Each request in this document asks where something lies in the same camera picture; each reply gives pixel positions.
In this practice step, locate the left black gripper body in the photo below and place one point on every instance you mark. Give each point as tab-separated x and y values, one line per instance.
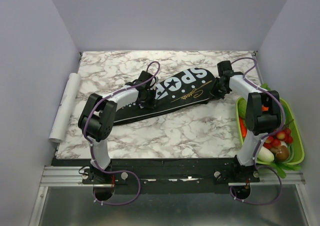
148	100

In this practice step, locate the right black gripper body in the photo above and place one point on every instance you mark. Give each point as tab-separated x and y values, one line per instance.
219	91

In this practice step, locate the black racket bag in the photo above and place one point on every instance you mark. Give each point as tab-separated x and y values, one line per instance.
189	87

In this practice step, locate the white shuttlecock tube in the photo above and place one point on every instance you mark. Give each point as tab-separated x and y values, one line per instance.
65	109

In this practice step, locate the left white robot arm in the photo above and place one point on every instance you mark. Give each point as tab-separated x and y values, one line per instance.
97	118

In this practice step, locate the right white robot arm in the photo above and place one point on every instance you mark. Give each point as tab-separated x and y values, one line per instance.
264	116

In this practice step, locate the green cabbage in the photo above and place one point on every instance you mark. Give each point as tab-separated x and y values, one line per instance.
242	107

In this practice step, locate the orange carrot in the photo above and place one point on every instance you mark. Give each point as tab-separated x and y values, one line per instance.
243	128

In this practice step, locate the red cherry tomatoes bunch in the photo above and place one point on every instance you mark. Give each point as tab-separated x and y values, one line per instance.
282	138

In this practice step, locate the white radish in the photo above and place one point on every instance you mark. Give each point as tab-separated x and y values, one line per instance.
265	155

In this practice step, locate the brown mushroom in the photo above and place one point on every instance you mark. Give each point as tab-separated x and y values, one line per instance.
282	154

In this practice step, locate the green vegetable tray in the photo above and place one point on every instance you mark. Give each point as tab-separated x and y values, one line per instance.
296	148

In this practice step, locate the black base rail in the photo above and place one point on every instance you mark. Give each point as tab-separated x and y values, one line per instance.
170	176

